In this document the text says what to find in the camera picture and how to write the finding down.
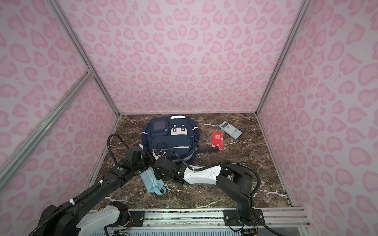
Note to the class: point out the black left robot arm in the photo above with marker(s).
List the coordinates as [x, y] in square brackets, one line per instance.
[88, 197]

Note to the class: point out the light blue calculator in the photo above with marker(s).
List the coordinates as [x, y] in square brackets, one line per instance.
[230, 130]

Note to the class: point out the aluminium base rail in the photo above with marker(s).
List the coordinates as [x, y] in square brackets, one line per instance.
[270, 219]

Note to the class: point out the red stationery packet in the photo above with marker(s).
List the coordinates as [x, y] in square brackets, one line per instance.
[218, 140]

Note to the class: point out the left aluminium corner post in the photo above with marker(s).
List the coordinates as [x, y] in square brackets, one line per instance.
[70, 32]

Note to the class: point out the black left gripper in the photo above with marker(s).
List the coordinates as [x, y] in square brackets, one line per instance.
[147, 161]

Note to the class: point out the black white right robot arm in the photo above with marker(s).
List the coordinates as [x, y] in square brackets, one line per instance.
[238, 181]

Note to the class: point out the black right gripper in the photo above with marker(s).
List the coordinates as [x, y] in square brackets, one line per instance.
[161, 172]

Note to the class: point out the teal pencil case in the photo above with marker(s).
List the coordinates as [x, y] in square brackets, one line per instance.
[151, 183]

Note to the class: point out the aluminium corner post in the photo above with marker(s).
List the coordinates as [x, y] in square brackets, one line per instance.
[292, 34]
[70, 32]

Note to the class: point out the right aluminium corner post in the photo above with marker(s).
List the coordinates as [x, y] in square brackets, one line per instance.
[292, 34]

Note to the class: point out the navy blue backpack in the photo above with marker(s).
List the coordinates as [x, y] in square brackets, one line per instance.
[178, 136]

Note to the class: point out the left diagonal aluminium strut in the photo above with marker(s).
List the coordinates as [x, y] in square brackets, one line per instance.
[23, 152]

